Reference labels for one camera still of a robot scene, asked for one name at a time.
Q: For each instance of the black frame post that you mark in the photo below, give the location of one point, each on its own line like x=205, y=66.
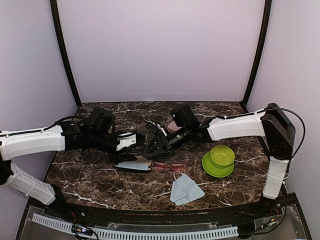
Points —
x=63, y=51
x=258, y=53

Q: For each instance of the white slotted cable duct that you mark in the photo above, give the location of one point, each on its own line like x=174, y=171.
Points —
x=82, y=232

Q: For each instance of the right black frame post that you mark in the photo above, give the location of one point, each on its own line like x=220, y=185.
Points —
x=258, y=53

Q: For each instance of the green plate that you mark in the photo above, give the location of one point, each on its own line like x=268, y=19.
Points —
x=213, y=170

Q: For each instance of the black aviator sunglasses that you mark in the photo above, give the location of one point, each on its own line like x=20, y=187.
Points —
x=140, y=150

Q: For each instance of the green bowl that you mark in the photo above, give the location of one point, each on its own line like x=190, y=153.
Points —
x=222, y=156

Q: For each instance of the black front rail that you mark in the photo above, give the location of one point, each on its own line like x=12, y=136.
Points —
x=239, y=214

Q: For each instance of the left black frame post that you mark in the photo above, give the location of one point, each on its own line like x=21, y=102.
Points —
x=63, y=51

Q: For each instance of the light blue cloth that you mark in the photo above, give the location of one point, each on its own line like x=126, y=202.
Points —
x=133, y=166
x=185, y=190

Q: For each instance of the black glasses case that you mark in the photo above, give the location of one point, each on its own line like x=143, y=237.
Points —
x=139, y=159

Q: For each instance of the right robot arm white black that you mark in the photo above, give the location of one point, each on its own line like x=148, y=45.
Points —
x=270, y=122

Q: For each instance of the pink translucent sunglasses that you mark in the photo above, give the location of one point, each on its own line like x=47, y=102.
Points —
x=166, y=166

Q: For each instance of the pink glasses case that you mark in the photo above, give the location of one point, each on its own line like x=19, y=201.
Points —
x=172, y=127

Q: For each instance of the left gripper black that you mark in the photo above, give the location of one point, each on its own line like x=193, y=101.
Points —
x=118, y=158

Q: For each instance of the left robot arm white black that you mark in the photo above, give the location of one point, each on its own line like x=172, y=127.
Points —
x=96, y=131

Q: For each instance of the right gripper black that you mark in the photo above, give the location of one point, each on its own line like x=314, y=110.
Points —
x=159, y=146

